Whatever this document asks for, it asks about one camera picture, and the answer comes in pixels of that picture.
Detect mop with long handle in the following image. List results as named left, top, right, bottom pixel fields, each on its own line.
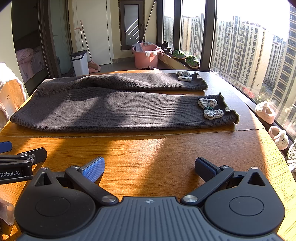
left=141, top=0, right=157, bottom=42

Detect dark grey knit pants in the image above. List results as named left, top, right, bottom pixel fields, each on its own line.
left=11, top=71, right=239, bottom=132

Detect pink plastic bucket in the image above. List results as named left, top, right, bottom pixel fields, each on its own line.
left=131, top=42, right=164, bottom=69

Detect white baby shoe upper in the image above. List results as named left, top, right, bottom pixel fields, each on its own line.
left=255, top=101, right=275, bottom=124

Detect pink bed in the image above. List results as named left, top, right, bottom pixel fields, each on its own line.
left=16, top=45, right=46, bottom=83

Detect white trash bin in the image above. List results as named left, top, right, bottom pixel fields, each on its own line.
left=70, top=50, right=89, bottom=76

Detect cream knit sweater on chair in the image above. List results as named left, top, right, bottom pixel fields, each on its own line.
left=0, top=63, right=27, bottom=130

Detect pink dustpan with broom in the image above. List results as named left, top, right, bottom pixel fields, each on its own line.
left=74, top=20, right=101, bottom=73

